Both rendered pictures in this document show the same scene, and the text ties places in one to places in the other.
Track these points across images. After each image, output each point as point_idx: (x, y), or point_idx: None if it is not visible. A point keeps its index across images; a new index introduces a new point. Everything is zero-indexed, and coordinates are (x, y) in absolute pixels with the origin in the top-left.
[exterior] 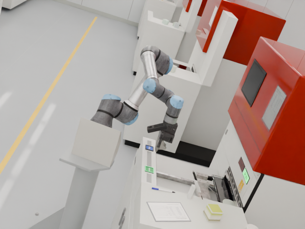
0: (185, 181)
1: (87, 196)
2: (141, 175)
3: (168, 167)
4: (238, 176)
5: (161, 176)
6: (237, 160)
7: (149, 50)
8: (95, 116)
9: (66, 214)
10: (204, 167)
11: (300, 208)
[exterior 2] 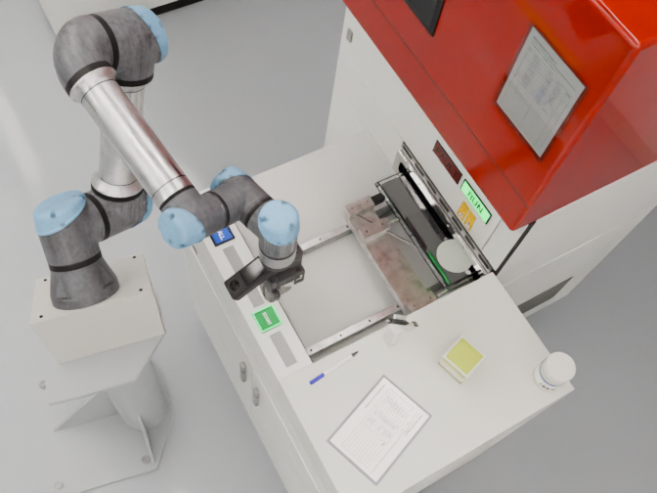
0: (331, 239)
1: (146, 372)
2: (264, 353)
3: None
4: (448, 188)
5: None
6: (425, 142)
7: (83, 68)
8: (60, 287)
9: (119, 405)
10: (337, 145)
11: (606, 204)
